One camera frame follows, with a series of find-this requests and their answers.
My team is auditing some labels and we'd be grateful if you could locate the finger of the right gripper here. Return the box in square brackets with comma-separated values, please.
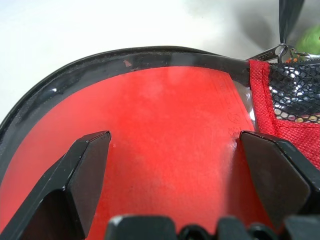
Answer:
[278, 0, 306, 47]

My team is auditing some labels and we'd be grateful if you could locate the red table tennis paddle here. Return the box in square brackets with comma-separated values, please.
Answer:
[0, 65, 276, 240]

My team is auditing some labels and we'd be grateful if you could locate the green foam ring charm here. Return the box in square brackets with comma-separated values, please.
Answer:
[296, 24, 320, 56]

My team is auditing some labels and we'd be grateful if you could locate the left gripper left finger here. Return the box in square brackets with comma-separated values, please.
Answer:
[0, 130, 111, 240]

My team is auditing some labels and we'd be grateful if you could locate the black mesh paddle case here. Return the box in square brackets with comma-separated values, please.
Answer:
[0, 43, 320, 240]

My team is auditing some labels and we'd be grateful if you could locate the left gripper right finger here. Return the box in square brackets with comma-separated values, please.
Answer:
[239, 130, 320, 230]

